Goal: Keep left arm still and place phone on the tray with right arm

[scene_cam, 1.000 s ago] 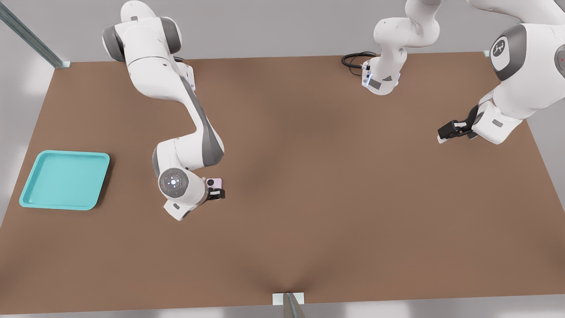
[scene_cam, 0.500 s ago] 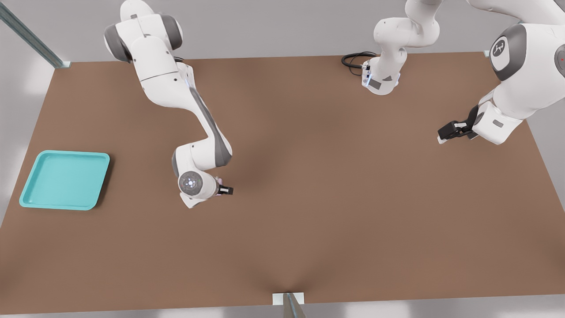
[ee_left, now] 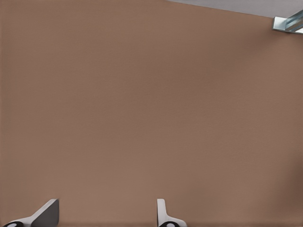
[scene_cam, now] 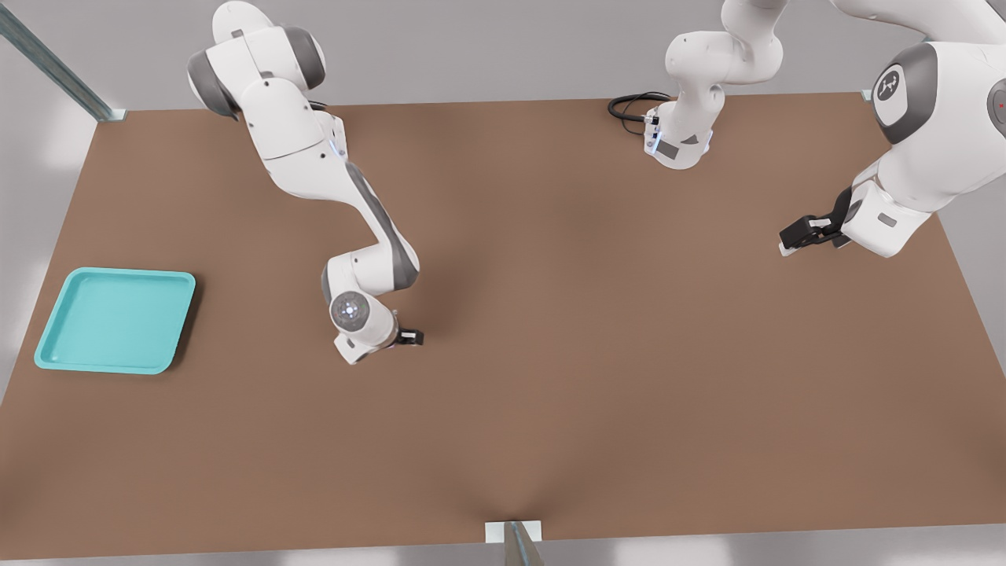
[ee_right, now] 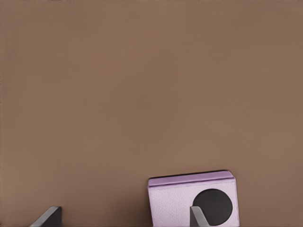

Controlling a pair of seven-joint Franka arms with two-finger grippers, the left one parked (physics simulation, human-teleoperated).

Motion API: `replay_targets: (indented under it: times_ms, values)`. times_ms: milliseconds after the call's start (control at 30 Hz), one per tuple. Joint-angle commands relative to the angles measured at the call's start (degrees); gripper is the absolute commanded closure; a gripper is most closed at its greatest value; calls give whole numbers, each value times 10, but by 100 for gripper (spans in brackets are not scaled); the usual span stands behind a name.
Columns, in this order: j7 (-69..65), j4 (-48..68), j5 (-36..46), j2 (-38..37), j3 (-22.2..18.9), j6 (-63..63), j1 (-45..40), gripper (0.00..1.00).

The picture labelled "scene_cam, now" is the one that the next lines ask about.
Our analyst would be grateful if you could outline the pale blue-green tray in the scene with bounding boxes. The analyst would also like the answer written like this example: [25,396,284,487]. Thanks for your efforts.
[34,267,197,376]

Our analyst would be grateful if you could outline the black cable loop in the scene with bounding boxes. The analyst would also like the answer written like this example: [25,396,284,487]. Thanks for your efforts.
[608,91,675,137]

